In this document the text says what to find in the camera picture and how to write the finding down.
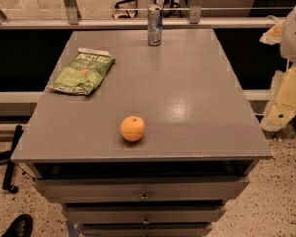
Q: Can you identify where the silver blue drink can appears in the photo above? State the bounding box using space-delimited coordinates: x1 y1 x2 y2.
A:
148 4 163 46

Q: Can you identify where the black chair base leg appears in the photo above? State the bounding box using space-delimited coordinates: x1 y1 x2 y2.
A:
0 125 23 194

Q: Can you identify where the metal railing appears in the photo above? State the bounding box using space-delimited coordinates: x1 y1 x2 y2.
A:
0 0 286 30

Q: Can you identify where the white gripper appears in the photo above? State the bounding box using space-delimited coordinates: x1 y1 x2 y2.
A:
259 6 296 132

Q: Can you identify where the bottom grey drawer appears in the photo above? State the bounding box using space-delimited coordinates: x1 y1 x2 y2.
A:
81 224 212 237

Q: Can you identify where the top grey drawer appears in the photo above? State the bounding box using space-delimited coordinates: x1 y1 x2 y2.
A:
35 176 250 203

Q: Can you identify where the grey drawer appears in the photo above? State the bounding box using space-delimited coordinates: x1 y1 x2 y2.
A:
81 224 212 237
63 203 226 224
35 176 250 203

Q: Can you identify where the black office chair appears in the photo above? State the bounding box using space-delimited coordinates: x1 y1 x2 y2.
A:
112 0 184 19

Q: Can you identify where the green jalapeno chip bag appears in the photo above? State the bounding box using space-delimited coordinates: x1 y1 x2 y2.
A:
50 48 115 96

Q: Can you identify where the middle grey drawer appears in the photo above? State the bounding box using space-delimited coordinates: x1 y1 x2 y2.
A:
63 203 226 224

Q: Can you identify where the grey drawer cabinet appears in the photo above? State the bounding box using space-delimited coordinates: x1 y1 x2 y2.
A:
10 28 274 237

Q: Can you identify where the black shoe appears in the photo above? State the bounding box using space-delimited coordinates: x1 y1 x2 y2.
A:
2 214 33 237

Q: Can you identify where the orange fruit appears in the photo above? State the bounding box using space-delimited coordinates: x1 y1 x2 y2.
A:
120 116 146 142

